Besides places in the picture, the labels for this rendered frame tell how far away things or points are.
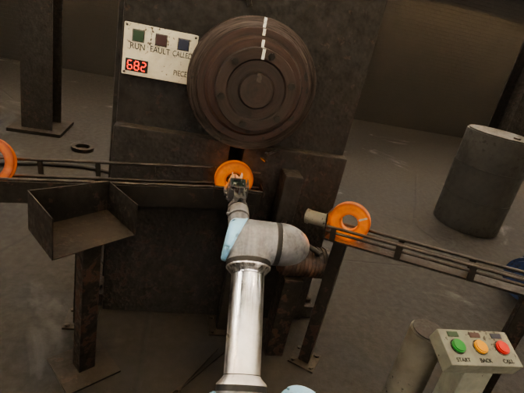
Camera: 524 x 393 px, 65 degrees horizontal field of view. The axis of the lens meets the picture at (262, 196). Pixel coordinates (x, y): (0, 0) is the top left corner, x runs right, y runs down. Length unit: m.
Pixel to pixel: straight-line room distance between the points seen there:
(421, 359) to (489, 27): 8.31
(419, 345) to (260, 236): 0.70
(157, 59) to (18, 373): 1.25
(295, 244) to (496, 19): 8.63
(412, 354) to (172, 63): 1.32
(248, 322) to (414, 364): 0.71
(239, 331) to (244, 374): 0.09
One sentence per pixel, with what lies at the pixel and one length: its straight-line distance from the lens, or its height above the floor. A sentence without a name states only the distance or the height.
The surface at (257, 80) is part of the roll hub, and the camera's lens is 1.44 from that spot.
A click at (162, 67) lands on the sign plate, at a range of 1.65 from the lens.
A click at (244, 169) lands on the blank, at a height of 0.79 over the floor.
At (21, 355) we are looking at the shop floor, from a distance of 1.92.
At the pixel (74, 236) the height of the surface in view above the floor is 0.60.
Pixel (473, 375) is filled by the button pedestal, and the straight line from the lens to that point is 1.44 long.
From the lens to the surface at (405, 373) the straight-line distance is 1.58.
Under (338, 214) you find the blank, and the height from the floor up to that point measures 0.72.
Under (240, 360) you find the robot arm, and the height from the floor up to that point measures 0.63.
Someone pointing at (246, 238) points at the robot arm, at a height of 0.83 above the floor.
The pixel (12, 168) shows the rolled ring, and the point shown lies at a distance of 1.76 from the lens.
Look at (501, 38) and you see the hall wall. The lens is 9.61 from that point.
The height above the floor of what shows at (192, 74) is 1.12.
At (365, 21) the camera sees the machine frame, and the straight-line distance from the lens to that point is 1.78.
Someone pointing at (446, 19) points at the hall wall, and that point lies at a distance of 8.91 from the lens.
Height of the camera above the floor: 1.32
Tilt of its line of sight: 22 degrees down
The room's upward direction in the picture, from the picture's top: 12 degrees clockwise
